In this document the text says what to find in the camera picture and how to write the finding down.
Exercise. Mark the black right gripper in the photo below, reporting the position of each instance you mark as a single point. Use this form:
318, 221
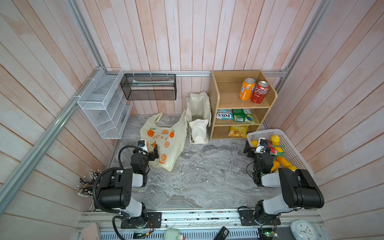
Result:
250, 148

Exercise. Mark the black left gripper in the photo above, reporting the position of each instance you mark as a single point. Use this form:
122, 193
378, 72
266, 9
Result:
152, 153

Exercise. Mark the orange-print plastic grocery bag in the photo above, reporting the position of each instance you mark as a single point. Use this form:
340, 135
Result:
170, 141

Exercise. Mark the green snack bag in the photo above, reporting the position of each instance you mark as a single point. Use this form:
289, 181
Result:
243, 116

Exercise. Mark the red cola can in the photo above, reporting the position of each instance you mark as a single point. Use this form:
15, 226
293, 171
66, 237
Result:
260, 91

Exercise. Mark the cream canvas tote bag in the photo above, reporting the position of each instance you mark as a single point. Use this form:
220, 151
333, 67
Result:
199, 116

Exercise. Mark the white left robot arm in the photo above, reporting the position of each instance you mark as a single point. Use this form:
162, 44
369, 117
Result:
112, 190

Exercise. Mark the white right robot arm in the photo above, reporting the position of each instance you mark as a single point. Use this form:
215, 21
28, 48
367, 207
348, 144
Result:
298, 188

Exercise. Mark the orange round fruit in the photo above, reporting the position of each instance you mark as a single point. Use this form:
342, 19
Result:
255, 143

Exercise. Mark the yellow chips bag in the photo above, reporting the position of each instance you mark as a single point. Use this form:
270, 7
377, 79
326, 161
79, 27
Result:
238, 131

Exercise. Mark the pink dragon fruit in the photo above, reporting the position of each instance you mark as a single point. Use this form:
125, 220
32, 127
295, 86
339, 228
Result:
276, 150

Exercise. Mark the yellow lemon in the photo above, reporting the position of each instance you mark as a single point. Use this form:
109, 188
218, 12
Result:
275, 139

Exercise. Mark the white plastic basket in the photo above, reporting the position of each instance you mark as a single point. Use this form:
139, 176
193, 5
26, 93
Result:
292, 155

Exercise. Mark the Fox's candy bag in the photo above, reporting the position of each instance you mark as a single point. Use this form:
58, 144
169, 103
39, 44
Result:
225, 115

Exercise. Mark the orange soda can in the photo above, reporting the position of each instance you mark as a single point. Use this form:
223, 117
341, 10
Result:
247, 89

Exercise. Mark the red pen cup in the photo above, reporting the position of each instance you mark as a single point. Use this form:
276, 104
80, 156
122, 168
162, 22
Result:
85, 184

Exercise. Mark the white round object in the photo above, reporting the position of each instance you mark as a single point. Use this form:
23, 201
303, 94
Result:
173, 234

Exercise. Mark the black handheld device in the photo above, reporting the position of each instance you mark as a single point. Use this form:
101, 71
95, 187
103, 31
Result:
222, 234

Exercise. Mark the white analog clock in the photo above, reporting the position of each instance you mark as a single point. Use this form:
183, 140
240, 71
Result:
303, 230

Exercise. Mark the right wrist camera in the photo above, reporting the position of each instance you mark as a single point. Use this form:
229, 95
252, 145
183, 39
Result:
262, 145

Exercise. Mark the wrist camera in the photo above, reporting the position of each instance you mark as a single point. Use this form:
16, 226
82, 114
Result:
262, 145
143, 145

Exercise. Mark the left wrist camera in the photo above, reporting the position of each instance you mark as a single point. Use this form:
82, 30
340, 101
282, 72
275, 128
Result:
143, 145

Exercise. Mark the black mesh wall basket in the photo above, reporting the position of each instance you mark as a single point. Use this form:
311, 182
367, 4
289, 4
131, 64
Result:
149, 87

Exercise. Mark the white wire mesh rack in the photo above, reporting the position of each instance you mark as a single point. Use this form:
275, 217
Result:
104, 103

